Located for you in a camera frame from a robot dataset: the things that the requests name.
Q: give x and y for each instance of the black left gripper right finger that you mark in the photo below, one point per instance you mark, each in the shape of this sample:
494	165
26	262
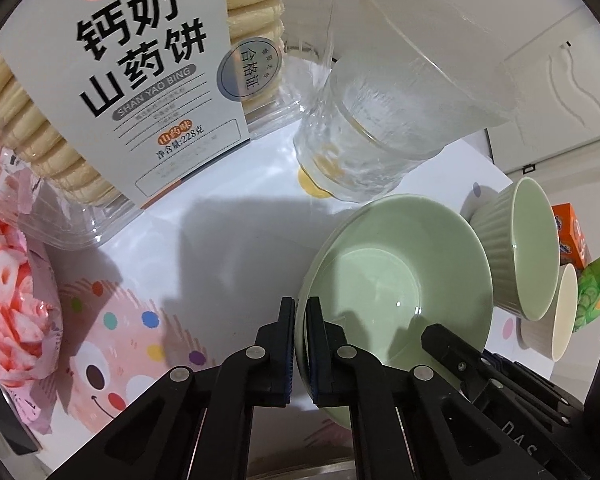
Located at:
387	412

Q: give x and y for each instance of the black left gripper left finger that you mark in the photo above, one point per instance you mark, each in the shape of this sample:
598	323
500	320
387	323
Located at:
204	419

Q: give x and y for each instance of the small cream ribbed bowl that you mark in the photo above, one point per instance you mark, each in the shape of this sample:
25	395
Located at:
551	335

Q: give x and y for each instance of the wide pale green bowl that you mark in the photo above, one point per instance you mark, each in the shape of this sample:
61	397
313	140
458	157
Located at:
393	268

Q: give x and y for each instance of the ribbed pale green bowl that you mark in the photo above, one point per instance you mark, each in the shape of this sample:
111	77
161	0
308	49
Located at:
517	230

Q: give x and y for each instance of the green Lays chips bag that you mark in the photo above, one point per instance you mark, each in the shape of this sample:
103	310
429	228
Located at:
588	308

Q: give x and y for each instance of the orange Ovaltine biscuit box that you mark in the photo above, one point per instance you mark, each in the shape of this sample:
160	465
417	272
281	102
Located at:
572	242

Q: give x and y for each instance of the pink snack bag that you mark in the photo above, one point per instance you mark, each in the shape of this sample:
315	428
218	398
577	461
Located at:
30	327

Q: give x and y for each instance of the biscuit box with white label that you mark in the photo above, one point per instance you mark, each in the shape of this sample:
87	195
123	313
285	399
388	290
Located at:
106	106

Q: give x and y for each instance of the clear glass cup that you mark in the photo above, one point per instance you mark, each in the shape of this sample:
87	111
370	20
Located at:
417	76

